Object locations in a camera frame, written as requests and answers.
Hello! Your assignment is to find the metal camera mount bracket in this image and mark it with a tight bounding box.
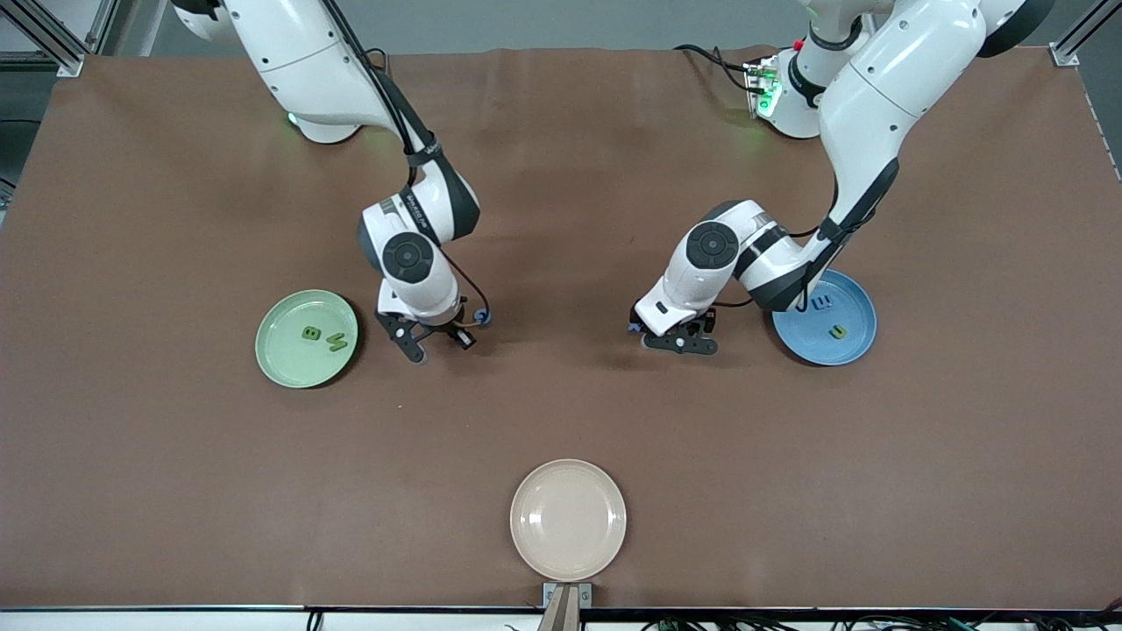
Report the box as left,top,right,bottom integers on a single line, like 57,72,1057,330
537,582,593,631

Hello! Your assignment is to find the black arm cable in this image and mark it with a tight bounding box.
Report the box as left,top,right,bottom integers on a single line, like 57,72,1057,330
323,0,492,330
714,158,902,309

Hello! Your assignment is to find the beige plate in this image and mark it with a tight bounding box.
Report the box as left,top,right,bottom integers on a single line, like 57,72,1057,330
509,458,628,582

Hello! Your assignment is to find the brown table cover sheet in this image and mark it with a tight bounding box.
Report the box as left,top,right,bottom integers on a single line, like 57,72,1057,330
0,46,1122,612

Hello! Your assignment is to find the light green plate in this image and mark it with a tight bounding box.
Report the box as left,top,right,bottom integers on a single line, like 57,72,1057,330
254,289,359,389

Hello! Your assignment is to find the blue plate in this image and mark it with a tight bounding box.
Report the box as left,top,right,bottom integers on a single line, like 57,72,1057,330
773,270,878,367

